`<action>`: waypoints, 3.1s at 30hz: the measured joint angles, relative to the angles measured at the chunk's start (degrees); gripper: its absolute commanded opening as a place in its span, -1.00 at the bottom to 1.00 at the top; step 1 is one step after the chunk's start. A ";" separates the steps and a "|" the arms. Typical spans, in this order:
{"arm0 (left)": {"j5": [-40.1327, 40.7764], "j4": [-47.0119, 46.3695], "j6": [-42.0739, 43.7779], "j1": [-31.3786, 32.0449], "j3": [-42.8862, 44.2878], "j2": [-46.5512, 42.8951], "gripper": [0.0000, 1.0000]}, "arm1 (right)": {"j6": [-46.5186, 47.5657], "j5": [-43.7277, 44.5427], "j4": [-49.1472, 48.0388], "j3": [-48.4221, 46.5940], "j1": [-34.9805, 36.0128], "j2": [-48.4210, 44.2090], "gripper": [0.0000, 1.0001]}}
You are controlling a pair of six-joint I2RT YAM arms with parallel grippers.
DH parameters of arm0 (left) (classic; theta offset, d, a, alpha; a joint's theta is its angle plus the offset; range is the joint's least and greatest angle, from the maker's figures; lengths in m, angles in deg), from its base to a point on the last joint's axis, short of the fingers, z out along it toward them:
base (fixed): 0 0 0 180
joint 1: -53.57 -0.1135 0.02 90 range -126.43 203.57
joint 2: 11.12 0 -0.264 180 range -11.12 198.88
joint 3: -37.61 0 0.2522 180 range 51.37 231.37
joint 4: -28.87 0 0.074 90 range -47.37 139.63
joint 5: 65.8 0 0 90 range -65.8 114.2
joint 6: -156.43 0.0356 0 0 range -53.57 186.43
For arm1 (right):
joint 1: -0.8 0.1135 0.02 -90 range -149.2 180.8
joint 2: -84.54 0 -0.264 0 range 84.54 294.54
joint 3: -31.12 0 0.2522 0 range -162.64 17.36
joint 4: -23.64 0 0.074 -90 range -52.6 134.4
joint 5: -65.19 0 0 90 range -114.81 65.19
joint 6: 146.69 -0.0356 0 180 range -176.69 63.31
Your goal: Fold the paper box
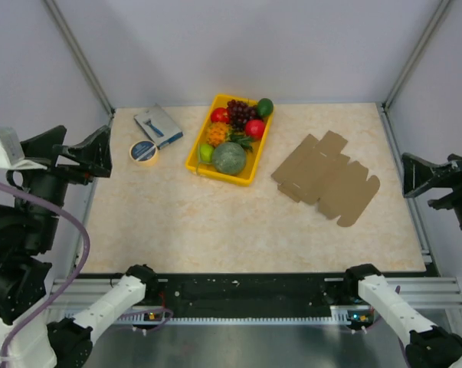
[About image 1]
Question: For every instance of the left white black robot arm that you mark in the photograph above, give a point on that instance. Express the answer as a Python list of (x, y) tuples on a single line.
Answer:
[(28, 229)]

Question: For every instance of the green round melon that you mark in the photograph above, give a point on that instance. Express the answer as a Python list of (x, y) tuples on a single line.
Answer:
[(229, 158)]

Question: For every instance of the dark purple grape bunch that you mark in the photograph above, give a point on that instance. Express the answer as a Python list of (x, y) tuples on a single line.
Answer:
[(239, 113)]

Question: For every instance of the red apple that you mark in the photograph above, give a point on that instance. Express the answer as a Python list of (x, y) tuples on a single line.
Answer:
[(220, 115)]

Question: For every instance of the brown cardboard box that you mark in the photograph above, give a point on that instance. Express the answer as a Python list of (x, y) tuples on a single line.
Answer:
[(317, 173)]

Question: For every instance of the left aluminium frame post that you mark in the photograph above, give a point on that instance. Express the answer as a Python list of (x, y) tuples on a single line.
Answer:
[(78, 55)]

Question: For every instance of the orange pineapple with leaves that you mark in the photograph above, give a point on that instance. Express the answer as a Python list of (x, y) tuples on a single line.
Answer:
[(220, 132)]

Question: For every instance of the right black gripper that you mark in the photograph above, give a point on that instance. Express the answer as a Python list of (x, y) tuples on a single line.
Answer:
[(460, 174)]

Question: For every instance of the aluminium frame post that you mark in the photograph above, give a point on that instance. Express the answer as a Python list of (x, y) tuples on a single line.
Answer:
[(430, 30), (78, 55)]

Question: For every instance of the yellow plastic tray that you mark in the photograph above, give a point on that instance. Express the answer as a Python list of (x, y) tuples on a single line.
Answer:
[(246, 176)]

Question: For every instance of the green avocado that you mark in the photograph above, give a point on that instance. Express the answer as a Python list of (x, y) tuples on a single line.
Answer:
[(265, 107)]

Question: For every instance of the beige masking tape roll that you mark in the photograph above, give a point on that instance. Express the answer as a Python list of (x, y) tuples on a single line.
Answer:
[(144, 153)]

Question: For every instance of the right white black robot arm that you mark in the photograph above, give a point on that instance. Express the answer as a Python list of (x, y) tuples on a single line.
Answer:
[(425, 343)]

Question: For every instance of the aluminium front rail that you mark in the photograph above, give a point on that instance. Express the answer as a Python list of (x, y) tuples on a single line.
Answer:
[(425, 293)]

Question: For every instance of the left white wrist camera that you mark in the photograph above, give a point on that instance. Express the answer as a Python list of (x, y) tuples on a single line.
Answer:
[(12, 156)]

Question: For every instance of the blue razor package box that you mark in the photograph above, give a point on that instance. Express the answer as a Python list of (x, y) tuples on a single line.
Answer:
[(158, 126)]

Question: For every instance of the small green lime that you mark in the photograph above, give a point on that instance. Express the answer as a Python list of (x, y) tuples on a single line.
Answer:
[(205, 152)]

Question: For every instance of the right aluminium frame post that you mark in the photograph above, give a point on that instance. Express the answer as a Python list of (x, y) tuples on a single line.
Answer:
[(430, 30)]

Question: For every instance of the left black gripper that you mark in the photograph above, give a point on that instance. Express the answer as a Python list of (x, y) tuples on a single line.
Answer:
[(95, 153)]

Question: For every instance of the red pomegranate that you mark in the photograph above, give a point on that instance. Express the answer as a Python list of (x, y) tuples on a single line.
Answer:
[(255, 129)]

